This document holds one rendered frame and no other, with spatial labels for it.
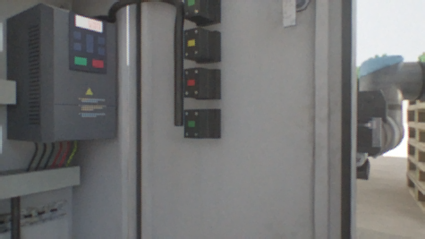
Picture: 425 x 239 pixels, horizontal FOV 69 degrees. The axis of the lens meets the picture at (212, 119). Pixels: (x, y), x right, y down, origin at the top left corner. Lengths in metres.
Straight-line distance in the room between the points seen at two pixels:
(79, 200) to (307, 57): 0.57
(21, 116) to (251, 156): 0.41
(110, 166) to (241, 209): 0.30
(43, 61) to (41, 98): 0.06
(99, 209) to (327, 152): 0.48
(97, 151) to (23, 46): 0.24
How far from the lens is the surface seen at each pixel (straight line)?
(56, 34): 0.57
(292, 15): 0.41
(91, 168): 0.72
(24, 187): 0.66
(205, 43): 0.46
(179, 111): 0.47
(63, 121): 0.56
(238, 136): 0.47
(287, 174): 0.44
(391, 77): 0.79
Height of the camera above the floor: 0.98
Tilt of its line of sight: level
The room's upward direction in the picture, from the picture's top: straight up
